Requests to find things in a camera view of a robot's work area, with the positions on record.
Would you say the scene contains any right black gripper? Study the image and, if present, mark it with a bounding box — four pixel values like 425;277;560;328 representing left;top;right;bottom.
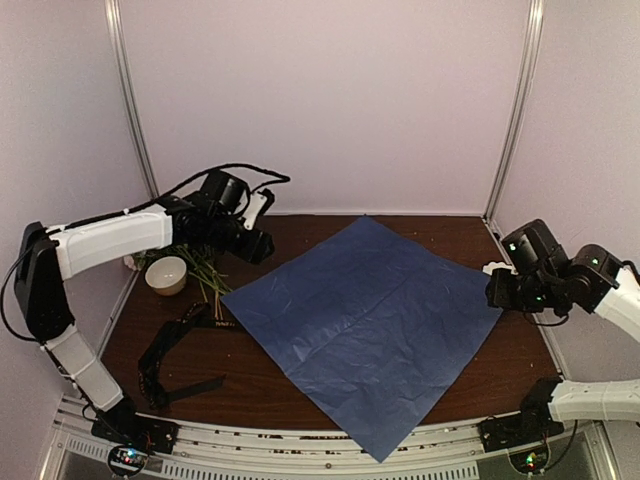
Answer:
487;267;561;312

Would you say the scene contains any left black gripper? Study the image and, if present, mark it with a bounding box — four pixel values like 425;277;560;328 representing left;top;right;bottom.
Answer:
207;214;274;265

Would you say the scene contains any yellow flower bunch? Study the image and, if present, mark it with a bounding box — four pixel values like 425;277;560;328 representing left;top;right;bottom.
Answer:
170;244;232;322

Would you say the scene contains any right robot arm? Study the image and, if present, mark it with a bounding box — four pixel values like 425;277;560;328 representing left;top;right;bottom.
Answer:
482;219;639;442

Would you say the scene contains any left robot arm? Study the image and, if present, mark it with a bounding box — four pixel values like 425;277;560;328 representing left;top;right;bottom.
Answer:
1;164;291;444

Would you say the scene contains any scalloped white dish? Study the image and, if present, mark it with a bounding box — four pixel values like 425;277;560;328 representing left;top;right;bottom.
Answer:
482;262;515;275

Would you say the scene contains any small white bowl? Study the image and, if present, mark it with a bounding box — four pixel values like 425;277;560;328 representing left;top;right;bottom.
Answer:
144;256;187;297

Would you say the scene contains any blue wrapping paper sheet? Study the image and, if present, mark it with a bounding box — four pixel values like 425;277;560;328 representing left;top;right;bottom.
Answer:
223;217;500;462

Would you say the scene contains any black ribbon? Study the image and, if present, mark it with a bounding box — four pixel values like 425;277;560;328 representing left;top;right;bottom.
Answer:
138;302;226;411

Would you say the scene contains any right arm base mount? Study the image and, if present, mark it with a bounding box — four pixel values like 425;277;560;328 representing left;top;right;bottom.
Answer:
478;400;565;477

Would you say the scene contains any aluminium front rail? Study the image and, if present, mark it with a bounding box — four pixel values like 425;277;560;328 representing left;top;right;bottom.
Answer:
49;392;611;480

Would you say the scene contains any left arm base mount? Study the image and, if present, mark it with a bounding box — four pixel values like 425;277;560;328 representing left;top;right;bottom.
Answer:
91;410;179;479

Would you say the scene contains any left aluminium frame post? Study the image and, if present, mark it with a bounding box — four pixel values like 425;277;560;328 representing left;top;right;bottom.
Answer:
104;0;159;198

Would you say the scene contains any aluminium frame post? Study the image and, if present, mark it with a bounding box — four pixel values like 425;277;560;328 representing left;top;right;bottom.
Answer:
483;0;545;227
104;0;159;198

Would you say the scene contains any right aluminium frame post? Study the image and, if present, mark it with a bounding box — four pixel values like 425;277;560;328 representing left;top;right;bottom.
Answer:
483;0;545;227

